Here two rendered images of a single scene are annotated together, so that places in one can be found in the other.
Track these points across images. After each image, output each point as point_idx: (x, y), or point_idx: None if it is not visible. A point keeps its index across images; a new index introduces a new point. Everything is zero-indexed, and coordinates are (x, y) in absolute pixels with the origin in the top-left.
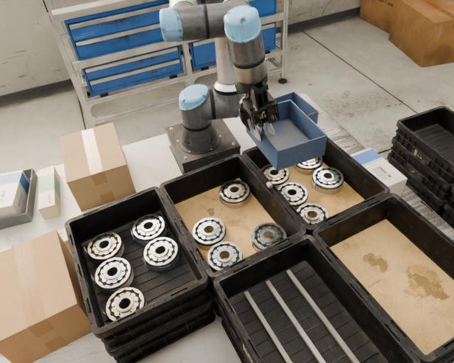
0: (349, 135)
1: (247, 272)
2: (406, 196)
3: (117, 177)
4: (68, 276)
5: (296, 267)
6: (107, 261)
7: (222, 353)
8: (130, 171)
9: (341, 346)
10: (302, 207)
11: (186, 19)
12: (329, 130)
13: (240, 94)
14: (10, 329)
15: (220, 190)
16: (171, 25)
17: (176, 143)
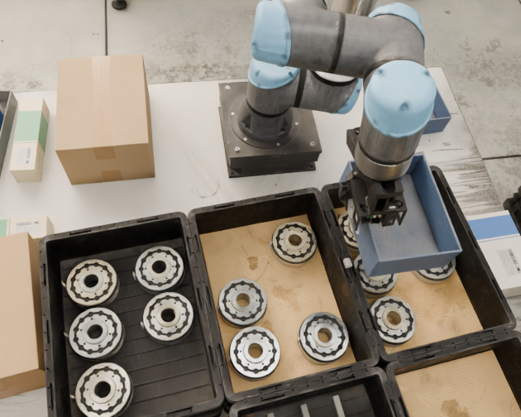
0: (482, 165)
1: (279, 400)
2: None
3: (131, 155)
4: (32, 318)
5: (348, 392)
6: (90, 311)
7: None
8: (154, 133)
9: None
10: (382, 301)
11: (301, 42)
12: (456, 149)
13: (346, 87)
14: None
15: (274, 235)
16: (271, 45)
17: (229, 117)
